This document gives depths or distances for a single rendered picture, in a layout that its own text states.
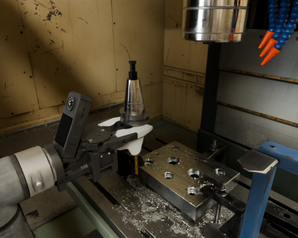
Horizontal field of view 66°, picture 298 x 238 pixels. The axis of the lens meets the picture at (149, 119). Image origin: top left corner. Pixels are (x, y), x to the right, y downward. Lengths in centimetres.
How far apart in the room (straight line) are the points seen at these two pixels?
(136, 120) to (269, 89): 71
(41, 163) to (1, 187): 6
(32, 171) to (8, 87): 105
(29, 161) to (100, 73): 126
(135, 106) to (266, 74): 69
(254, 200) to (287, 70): 59
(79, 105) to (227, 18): 37
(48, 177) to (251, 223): 44
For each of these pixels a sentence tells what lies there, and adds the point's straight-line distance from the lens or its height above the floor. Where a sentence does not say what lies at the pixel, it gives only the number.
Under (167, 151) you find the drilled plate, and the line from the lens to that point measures 89.
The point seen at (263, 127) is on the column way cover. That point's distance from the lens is 112.
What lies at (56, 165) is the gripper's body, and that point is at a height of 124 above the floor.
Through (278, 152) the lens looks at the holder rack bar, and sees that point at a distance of 49.
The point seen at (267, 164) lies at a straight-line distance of 46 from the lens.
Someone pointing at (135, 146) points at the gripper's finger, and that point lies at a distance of 47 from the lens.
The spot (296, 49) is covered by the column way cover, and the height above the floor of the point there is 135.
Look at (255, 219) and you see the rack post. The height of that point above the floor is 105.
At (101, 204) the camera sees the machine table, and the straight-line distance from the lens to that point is 81.
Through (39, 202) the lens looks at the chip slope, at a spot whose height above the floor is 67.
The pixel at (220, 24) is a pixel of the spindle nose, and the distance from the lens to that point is 57.
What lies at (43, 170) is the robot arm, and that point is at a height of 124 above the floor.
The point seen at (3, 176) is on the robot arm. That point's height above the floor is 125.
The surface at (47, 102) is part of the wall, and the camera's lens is 149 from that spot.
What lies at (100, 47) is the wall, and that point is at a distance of 158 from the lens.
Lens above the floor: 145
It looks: 24 degrees down
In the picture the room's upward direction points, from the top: straight up
